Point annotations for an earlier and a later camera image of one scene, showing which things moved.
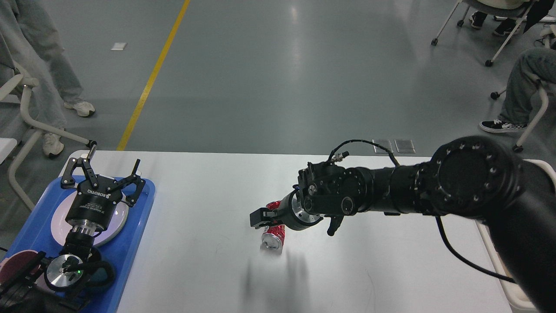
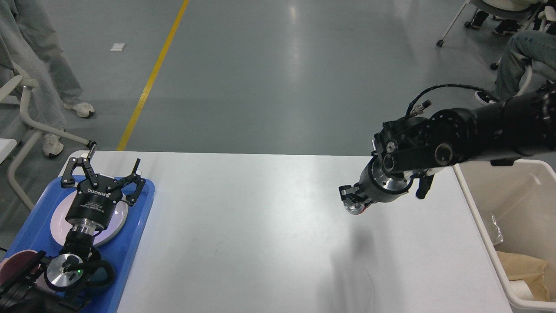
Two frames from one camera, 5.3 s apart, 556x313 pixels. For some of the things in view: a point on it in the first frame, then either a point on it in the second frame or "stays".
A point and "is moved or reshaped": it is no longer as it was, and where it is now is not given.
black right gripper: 326,189 -> 377,183
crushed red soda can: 273,237 is moved or reshaped
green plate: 117,222 stays
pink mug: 11,264 stays
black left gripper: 95,205 stays
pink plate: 61,227 stays
